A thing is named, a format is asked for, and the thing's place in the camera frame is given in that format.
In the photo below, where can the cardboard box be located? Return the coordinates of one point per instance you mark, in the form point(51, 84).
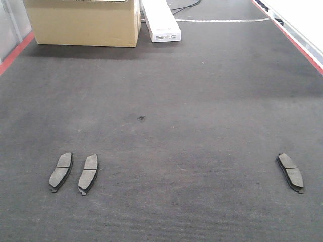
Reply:
point(85, 23)

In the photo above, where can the white long box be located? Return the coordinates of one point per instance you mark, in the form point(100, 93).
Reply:
point(160, 21)

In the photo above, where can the dark brake pad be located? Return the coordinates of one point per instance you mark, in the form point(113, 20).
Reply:
point(89, 174)
point(61, 171)
point(291, 172)

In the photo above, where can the white conveyor side rail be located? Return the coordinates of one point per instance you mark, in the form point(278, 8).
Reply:
point(301, 23)

